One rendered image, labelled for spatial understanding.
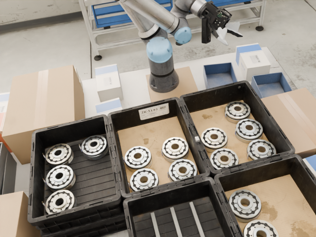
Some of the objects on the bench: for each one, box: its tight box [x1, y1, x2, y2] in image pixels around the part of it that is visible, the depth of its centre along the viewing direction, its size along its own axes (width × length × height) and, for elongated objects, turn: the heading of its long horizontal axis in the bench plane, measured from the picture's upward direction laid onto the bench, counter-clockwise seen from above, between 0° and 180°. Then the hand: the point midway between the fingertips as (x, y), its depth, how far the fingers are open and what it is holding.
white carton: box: [235, 43, 271, 81], centre depth 169 cm, size 20×12×9 cm, turn 12°
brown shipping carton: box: [261, 87, 316, 159], centre depth 130 cm, size 30×22×16 cm
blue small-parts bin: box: [203, 62, 238, 89], centre depth 163 cm, size 20×15×7 cm
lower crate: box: [40, 214, 127, 237], centre depth 125 cm, size 40×30×12 cm
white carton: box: [95, 63, 124, 103], centre depth 169 cm, size 20×12×9 cm, turn 17°
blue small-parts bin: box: [251, 72, 292, 99], centre depth 154 cm, size 20×15×7 cm
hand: (234, 42), depth 137 cm, fingers open, 14 cm apart
